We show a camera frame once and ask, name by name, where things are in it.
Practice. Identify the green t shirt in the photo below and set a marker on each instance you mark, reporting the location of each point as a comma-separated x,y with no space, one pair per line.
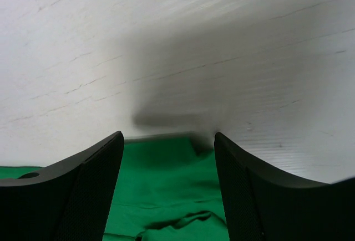
166,191

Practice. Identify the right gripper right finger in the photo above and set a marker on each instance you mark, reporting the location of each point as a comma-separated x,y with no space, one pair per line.
263,202

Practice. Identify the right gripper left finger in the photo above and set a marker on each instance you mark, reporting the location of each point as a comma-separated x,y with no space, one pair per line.
68,200

